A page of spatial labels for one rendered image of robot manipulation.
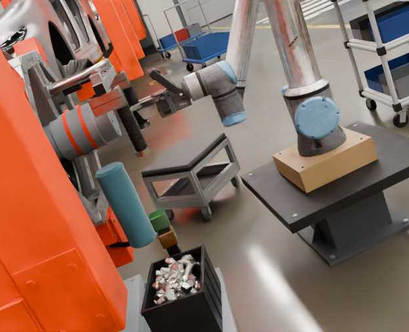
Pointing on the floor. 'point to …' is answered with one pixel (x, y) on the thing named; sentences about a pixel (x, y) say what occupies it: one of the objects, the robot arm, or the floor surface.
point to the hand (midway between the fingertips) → (130, 107)
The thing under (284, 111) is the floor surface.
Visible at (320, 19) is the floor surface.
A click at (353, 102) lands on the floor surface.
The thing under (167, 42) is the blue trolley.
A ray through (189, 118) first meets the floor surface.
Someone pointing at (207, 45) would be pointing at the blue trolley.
